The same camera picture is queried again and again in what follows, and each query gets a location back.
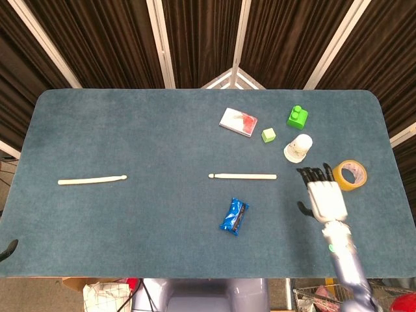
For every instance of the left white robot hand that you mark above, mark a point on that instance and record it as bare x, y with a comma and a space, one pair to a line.
9, 249

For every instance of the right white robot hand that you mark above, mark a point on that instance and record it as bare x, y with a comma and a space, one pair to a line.
326, 201

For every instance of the pale wooden drumstick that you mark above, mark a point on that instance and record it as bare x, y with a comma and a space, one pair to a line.
243, 176
91, 179

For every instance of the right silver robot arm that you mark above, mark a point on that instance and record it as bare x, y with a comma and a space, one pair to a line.
344, 260

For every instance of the yellow tape roll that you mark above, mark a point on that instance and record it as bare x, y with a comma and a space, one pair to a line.
338, 182

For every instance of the white paper cup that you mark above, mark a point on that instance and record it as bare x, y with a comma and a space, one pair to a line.
299, 146

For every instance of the brown cardboard box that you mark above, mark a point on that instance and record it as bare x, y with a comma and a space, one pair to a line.
78, 283

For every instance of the green toy building brick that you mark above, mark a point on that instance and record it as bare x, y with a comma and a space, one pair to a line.
297, 118

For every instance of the light green cube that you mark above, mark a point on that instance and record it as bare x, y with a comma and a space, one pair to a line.
268, 135

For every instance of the blue snack packet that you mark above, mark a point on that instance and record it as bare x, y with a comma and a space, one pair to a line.
232, 216

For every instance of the white checkered bag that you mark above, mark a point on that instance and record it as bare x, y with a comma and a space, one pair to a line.
104, 299

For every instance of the red and white card box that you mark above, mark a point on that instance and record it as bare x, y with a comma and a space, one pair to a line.
237, 122

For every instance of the small red object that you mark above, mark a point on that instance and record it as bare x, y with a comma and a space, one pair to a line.
131, 282

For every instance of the large red round object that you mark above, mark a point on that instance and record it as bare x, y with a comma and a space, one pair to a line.
404, 304

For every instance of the white triangular screen foot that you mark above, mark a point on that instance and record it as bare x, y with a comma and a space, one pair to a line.
232, 78

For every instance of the silver robot torso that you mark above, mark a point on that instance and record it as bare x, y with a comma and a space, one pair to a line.
201, 295

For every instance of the blue-grey table mat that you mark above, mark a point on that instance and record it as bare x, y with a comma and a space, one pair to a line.
146, 136

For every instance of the brown pleated curtain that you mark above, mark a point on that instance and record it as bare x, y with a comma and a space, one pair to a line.
201, 39

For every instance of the white screen frame post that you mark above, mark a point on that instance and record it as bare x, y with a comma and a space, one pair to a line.
332, 45
8, 149
241, 32
162, 45
403, 136
47, 45

